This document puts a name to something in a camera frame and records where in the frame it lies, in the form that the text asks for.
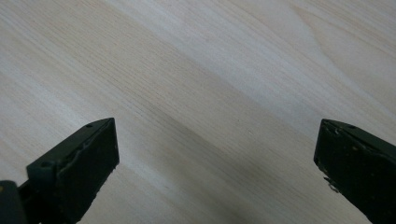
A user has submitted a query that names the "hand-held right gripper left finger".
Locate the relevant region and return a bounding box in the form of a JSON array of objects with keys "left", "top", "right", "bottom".
[{"left": 18, "top": 117, "right": 120, "bottom": 224}]

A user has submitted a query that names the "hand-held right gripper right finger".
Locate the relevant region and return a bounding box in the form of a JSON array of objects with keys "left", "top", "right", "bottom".
[{"left": 313, "top": 119, "right": 396, "bottom": 224}]

